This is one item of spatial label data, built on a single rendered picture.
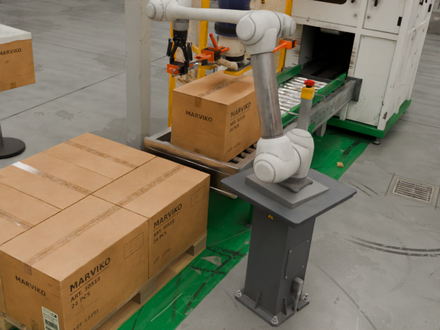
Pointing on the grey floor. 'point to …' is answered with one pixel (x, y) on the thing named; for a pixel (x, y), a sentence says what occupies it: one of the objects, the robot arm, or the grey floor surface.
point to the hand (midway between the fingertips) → (179, 67)
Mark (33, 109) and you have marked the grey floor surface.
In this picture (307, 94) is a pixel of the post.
